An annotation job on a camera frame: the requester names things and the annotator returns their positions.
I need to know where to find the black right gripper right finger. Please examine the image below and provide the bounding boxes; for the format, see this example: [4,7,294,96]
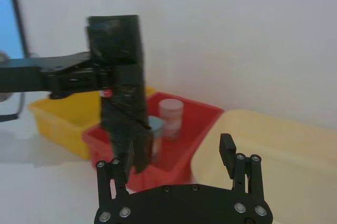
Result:
[219,133,265,201]

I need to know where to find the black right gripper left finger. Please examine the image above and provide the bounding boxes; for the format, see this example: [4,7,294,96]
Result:
[95,129,154,210]

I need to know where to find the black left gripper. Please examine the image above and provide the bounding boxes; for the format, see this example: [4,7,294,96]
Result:
[0,52,141,100]

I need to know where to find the black tape-wrapped cylinder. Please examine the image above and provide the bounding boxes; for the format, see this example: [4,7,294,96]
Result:
[85,14,148,157]

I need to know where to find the yellow plastic bin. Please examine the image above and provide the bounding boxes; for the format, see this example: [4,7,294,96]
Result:
[27,86,156,160]

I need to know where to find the red plastic bin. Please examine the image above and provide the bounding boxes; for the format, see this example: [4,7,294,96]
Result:
[82,91,225,192]

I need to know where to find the cream plastic bin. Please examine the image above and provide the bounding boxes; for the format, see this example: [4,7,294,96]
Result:
[190,109,337,224]

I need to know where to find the jar with blue lid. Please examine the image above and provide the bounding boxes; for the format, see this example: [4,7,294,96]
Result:
[148,115,165,161]

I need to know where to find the white jar with pink label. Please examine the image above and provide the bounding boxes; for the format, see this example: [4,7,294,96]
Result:
[158,98,184,141]

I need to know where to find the dark-framed blue screen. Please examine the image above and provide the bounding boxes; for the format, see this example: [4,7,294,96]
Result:
[0,0,32,59]

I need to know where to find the thin dark cable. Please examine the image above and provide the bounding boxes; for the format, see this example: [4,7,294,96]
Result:
[0,93,26,123]

